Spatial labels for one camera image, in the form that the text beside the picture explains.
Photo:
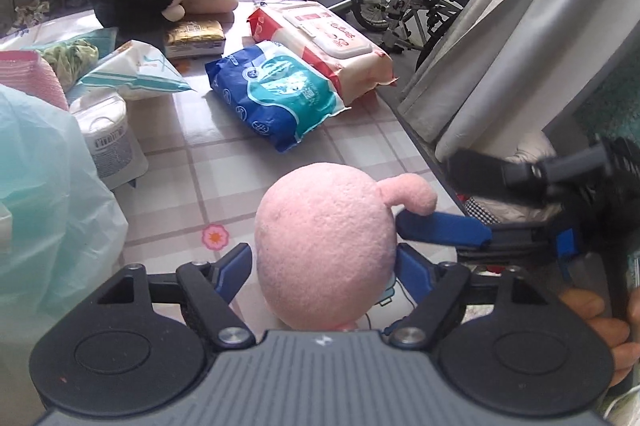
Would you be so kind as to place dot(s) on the person's right hand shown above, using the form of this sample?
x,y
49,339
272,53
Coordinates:
x,y
595,321

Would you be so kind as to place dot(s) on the pink towel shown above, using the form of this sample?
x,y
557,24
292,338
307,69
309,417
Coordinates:
x,y
32,73

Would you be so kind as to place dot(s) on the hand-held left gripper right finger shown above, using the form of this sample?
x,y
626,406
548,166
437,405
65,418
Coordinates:
x,y
412,271

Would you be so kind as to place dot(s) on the translucent plastic bag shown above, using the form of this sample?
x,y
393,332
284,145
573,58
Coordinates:
x,y
45,206

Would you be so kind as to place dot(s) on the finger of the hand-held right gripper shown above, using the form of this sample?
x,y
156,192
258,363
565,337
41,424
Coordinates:
x,y
445,230
480,173

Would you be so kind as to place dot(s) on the pink plush toy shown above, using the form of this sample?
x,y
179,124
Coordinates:
x,y
325,246

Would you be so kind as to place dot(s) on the grey curtain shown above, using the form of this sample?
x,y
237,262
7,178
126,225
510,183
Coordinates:
x,y
505,36

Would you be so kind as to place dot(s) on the white and teal tissue pack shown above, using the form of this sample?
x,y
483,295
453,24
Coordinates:
x,y
135,68

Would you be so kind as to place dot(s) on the gold foil packet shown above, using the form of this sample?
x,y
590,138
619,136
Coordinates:
x,y
195,35

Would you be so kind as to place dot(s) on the red and white wipes pack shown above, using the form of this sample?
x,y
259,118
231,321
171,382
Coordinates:
x,y
330,41

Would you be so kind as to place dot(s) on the blue tissue pack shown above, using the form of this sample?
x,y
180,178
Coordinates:
x,y
275,91

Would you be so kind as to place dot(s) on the green patterned cloth bag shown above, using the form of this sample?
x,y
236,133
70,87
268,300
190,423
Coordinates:
x,y
70,56

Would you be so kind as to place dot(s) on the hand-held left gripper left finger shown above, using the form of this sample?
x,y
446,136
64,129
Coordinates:
x,y
235,268

